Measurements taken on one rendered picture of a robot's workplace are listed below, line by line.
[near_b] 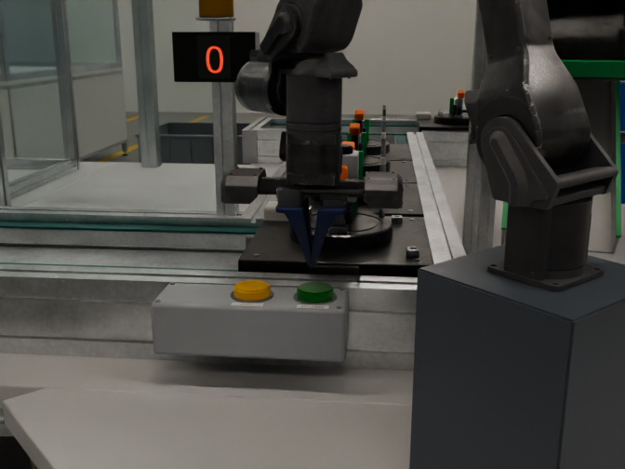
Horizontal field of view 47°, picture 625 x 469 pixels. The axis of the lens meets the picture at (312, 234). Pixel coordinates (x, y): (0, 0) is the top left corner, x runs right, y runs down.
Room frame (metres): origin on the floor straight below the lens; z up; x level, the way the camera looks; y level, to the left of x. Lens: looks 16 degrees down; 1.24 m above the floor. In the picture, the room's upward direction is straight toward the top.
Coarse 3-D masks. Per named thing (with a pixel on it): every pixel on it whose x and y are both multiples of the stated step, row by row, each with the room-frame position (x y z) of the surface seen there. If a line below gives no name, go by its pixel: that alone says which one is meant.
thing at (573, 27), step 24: (552, 0) 1.05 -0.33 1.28; (576, 0) 1.04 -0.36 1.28; (600, 0) 1.03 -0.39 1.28; (624, 0) 0.92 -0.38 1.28; (552, 24) 0.98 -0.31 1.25; (576, 24) 0.97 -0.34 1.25; (600, 24) 0.96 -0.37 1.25; (624, 24) 0.91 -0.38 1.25; (576, 48) 0.91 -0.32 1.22; (600, 48) 0.90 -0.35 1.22; (624, 48) 0.87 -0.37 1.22; (576, 72) 0.85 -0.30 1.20; (600, 72) 0.84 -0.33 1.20; (624, 72) 0.83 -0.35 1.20
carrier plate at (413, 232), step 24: (384, 216) 1.07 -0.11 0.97; (264, 240) 0.93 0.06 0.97; (288, 240) 0.93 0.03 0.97; (408, 240) 0.93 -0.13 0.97; (240, 264) 0.85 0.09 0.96; (264, 264) 0.84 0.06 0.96; (288, 264) 0.84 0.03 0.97; (336, 264) 0.84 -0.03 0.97; (360, 264) 0.83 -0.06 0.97; (384, 264) 0.83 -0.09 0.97; (408, 264) 0.83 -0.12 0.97
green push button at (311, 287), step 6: (312, 282) 0.76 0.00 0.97; (318, 282) 0.76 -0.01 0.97; (300, 288) 0.74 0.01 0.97; (306, 288) 0.74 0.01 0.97; (312, 288) 0.74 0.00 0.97; (318, 288) 0.74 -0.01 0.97; (324, 288) 0.74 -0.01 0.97; (330, 288) 0.74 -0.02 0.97; (300, 294) 0.73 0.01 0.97; (306, 294) 0.73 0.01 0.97; (312, 294) 0.73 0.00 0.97; (318, 294) 0.73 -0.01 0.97; (324, 294) 0.73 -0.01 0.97; (330, 294) 0.73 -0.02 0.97; (306, 300) 0.73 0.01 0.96; (312, 300) 0.72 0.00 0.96; (318, 300) 0.72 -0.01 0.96; (324, 300) 0.73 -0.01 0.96
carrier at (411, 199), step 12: (384, 132) 1.23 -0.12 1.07; (384, 144) 1.23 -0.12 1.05; (360, 156) 1.25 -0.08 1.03; (384, 156) 1.23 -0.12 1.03; (360, 168) 1.25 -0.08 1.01; (408, 192) 1.24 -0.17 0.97; (312, 204) 1.15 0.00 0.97; (360, 204) 1.14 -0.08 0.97; (408, 204) 1.15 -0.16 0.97; (420, 204) 1.15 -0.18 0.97; (408, 216) 1.08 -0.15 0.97; (420, 216) 1.08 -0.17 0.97
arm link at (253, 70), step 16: (288, 16) 0.71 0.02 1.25; (272, 32) 0.73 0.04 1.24; (288, 32) 0.71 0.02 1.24; (272, 48) 0.74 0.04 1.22; (256, 64) 0.80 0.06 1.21; (272, 64) 0.76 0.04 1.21; (288, 64) 0.78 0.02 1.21; (240, 80) 0.80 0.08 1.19; (256, 80) 0.78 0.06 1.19; (272, 80) 0.76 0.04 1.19; (240, 96) 0.80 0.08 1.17; (256, 96) 0.78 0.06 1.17; (272, 96) 0.76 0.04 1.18; (272, 112) 0.78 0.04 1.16
